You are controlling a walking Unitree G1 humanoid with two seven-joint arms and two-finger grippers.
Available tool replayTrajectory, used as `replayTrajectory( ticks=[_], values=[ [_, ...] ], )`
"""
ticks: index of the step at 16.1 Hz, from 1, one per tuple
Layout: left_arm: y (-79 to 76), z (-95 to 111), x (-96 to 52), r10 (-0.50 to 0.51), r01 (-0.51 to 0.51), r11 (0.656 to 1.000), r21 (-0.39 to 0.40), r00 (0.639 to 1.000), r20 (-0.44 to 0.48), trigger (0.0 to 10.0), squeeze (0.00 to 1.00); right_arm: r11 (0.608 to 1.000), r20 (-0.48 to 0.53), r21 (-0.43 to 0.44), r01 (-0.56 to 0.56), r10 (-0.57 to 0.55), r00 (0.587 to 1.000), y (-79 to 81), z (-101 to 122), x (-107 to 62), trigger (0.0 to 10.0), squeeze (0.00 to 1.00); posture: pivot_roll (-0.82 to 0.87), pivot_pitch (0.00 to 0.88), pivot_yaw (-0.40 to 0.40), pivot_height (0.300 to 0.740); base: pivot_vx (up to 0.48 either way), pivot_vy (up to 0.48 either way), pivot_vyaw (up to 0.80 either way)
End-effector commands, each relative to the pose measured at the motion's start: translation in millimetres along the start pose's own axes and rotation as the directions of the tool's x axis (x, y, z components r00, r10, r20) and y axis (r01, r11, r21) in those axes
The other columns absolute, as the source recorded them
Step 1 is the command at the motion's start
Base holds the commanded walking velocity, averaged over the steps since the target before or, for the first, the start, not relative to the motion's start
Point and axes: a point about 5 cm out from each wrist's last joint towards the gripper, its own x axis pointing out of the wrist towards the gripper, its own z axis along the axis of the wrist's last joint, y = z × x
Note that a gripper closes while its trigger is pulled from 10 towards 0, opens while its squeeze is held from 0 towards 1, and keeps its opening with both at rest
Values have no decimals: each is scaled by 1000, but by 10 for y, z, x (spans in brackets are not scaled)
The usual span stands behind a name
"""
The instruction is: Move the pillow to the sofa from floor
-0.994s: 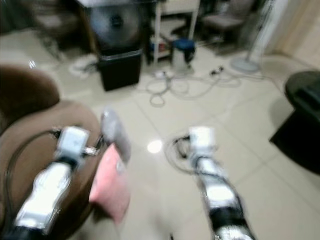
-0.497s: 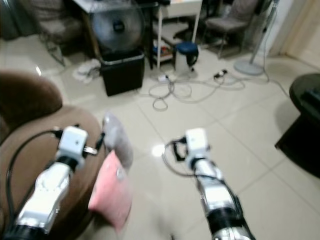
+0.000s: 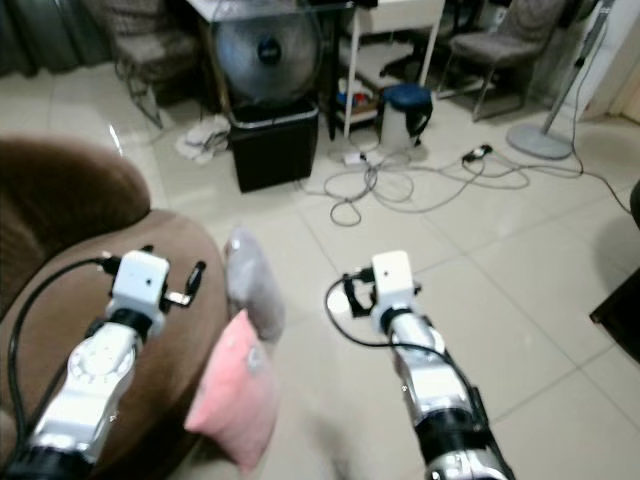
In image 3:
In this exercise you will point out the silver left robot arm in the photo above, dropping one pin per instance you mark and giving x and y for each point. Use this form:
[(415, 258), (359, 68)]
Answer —
[(85, 385)]

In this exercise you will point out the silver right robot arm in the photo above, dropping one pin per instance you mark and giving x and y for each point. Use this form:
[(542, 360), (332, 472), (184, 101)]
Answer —
[(445, 385)]

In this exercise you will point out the grey pillow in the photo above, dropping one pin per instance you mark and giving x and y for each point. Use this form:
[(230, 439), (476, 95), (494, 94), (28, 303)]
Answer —
[(257, 285)]

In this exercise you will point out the pink pillow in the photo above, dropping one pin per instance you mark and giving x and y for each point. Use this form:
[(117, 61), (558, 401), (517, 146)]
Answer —
[(235, 395)]

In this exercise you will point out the brown fabric sofa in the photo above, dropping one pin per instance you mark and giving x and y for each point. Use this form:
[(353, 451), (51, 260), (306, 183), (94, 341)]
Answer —
[(60, 230)]

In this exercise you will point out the round grey floor fan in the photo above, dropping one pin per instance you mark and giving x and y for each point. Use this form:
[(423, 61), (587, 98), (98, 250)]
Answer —
[(268, 50)]

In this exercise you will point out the white power strip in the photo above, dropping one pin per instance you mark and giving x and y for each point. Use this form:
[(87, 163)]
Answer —
[(358, 157)]

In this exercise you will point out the white cloth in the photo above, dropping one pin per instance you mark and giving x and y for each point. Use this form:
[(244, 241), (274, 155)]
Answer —
[(205, 138)]

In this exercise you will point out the black box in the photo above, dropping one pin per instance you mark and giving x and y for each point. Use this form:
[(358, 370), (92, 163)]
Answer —
[(274, 148)]

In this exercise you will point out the white stool blue seat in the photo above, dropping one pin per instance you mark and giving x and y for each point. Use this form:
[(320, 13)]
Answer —
[(406, 112)]

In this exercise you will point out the grey patterned chair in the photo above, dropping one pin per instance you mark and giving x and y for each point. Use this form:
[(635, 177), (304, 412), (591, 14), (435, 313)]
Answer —
[(150, 40)]

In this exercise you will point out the dark furniture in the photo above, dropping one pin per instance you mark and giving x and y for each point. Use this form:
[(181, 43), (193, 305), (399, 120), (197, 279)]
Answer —
[(620, 310)]

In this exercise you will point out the white table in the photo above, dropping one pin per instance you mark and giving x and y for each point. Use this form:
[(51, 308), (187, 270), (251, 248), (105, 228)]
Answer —
[(395, 15)]

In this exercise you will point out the plain grey chair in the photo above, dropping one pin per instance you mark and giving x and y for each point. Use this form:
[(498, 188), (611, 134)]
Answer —
[(500, 42)]

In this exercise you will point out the grey curtain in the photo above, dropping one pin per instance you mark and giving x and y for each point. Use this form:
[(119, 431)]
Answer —
[(40, 35)]

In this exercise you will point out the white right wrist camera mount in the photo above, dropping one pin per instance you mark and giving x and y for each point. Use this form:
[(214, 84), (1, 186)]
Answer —
[(393, 278)]

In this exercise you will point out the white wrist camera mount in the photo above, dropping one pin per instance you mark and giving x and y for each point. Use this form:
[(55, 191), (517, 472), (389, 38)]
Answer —
[(145, 283), (393, 278)]

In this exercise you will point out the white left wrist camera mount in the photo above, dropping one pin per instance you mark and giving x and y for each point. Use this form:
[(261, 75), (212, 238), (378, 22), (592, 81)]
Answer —
[(145, 283)]

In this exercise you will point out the grey pedestal fan stand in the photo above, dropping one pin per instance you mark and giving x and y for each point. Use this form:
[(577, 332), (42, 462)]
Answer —
[(540, 140)]

